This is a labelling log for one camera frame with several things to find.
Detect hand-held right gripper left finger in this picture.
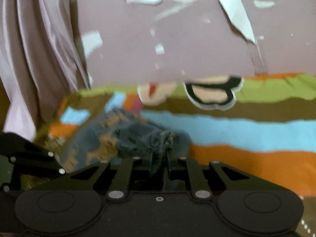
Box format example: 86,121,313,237
33,150,160,199

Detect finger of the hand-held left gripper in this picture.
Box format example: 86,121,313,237
0,132,66,191

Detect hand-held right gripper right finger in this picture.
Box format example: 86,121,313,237
166,150,290,199

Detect blue car print pants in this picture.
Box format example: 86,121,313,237
60,107,192,190

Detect brown printed blanket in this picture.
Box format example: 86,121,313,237
0,72,316,237

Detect pink curtain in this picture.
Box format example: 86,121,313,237
0,0,94,142

